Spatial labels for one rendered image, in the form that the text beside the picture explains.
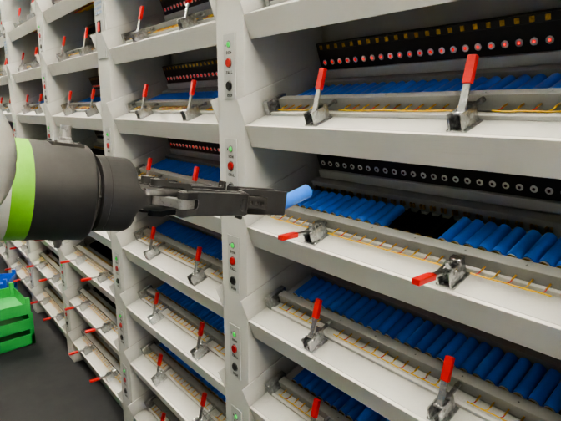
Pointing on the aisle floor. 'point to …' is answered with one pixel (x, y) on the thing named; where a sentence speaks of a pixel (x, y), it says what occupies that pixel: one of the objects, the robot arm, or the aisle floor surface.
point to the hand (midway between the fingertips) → (255, 200)
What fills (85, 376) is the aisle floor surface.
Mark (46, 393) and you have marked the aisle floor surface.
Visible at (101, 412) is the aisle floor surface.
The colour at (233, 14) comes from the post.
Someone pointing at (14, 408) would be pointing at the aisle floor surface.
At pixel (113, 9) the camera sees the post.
